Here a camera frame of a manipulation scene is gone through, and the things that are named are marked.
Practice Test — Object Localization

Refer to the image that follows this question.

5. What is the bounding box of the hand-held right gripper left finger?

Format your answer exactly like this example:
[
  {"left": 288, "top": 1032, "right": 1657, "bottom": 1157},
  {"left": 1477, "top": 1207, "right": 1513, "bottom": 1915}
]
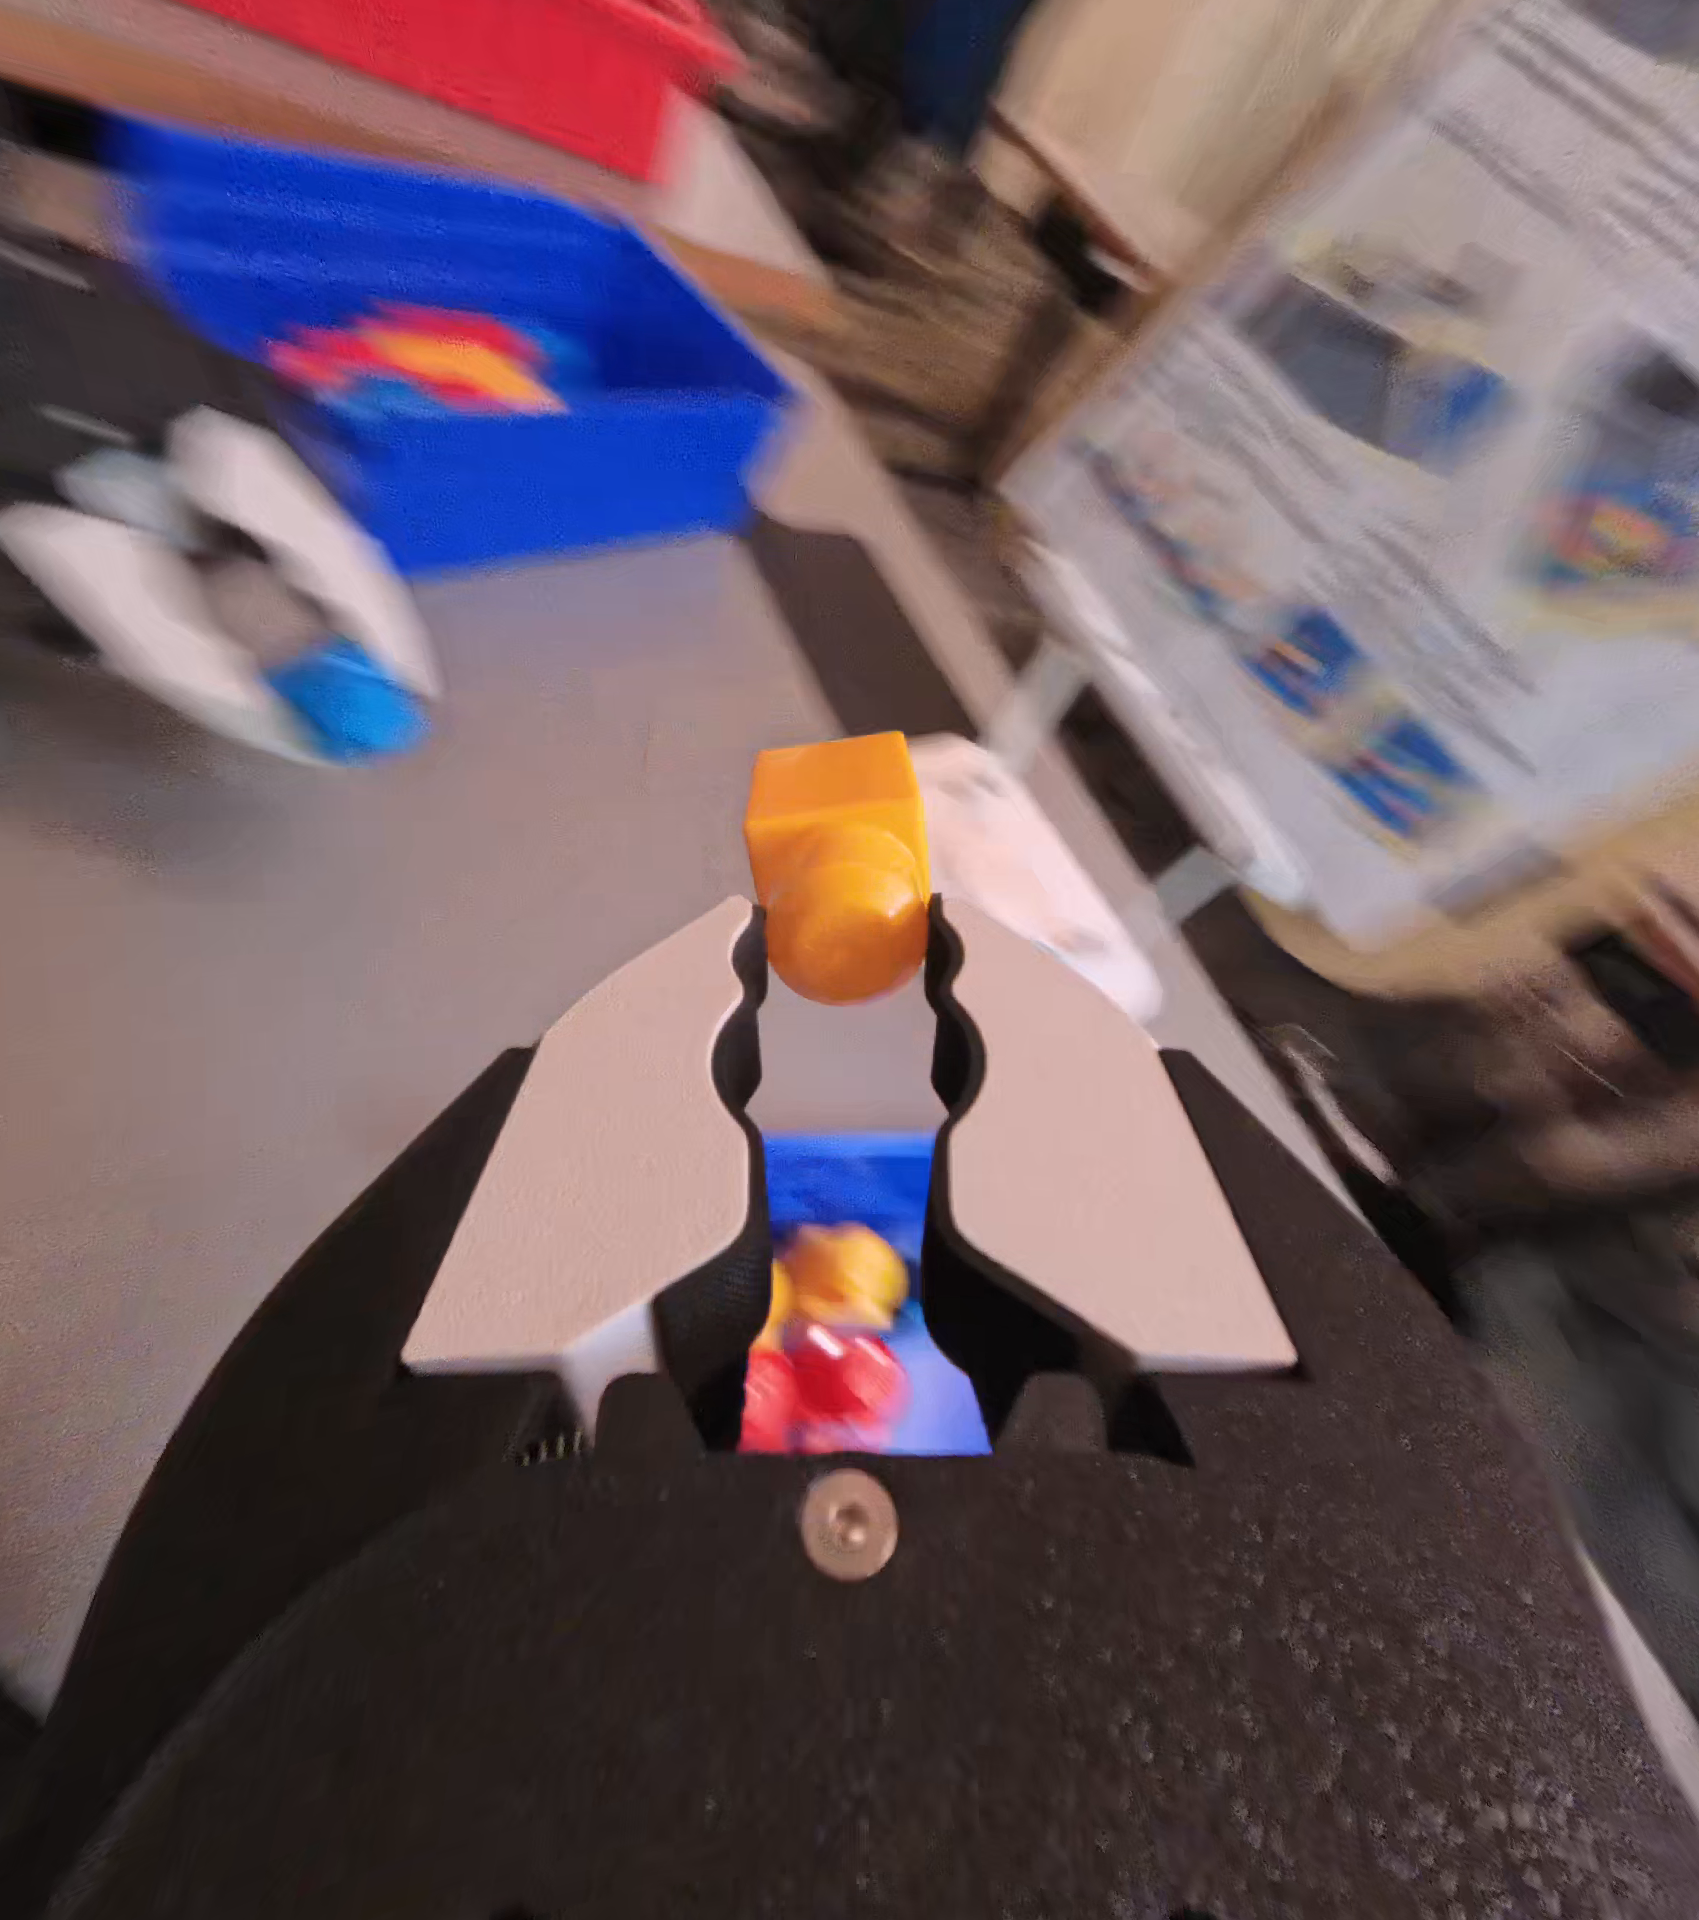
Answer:
[{"left": 402, "top": 894, "right": 775, "bottom": 1442}]

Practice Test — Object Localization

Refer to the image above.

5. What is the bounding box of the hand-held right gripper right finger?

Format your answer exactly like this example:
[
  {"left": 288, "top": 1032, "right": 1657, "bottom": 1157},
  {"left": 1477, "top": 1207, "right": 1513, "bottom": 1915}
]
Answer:
[{"left": 923, "top": 894, "right": 1301, "bottom": 1434}]

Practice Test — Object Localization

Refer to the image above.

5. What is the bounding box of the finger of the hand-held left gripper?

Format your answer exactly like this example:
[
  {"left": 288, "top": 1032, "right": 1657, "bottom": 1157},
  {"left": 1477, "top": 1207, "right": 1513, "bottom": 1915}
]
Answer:
[
  {"left": 0, "top": 502, "right": 326, "bottom": 768},
  {"left": 166, "top": 405, "right": 446, "bottom": 708}
]

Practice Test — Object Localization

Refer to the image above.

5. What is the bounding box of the blue mega block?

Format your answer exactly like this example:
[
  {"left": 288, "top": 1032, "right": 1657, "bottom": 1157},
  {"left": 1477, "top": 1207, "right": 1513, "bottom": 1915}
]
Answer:
[{"left": 264, "top": 636, "right": 432, "bottom": 764}]

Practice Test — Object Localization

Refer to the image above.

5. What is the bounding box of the red and yellow block tower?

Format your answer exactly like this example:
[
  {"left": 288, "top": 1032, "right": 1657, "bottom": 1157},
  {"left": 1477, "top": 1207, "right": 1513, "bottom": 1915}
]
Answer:
[{"left": 268, "top": 333, "right": 558, "bottom": 410}]

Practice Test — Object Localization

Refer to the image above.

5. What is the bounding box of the red and blue block tower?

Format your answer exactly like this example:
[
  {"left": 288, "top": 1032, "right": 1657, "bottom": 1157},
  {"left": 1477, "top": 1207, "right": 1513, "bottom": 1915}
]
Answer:
[{"left": 370, "top": 304, "right": 588, "bottom": 379}]

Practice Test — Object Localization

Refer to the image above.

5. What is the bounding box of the blue plastic bin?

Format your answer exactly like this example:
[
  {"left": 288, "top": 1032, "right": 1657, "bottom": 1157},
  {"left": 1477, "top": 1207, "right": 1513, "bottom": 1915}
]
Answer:
[
  {"left": 735, "top": 1132, "right": 993, "bottom": 1459},
  {"left": 100, "top": 113, "right": 797, "bottom": 580}
]

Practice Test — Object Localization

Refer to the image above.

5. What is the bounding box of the group of mega blocks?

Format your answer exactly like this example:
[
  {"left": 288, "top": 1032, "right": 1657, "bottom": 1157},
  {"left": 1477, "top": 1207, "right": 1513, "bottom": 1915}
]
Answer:
[{"left": 739, "top": 1222, "right": 917, "bottom": 1459}]

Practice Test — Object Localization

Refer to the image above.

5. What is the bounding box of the yellow mega block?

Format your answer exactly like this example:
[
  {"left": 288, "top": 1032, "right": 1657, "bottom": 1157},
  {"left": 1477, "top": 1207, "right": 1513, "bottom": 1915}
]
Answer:
[{"left": 743, "top": 730, "right": 935, "bottom": 1005}]

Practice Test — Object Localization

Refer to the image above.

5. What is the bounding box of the red plastic bin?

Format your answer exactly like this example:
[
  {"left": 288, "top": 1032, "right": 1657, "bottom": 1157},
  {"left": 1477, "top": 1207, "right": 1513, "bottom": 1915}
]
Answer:
[{"left": 190, "top": 0, "right": 745, "bottom": 182}]

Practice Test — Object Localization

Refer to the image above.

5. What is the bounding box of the grey table with wooden edge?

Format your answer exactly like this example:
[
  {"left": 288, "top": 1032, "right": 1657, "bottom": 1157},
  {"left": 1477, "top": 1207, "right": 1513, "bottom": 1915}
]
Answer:
[{"left": 0, "top": 0, "right": 851, "bottom": 340}]

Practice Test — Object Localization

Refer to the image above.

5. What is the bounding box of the printed instruction poster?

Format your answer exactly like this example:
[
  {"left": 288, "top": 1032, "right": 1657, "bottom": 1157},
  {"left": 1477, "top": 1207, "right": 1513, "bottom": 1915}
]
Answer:
[{"left": 1013, "top": 0, "right": 1699, "bottom": 932}]

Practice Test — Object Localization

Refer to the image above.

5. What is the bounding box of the black table cable cover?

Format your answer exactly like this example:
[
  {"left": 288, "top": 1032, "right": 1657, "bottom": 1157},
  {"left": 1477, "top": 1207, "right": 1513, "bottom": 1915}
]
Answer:
[{"left": 751, "top": 517, "right": 1045, "bottom": 768}]

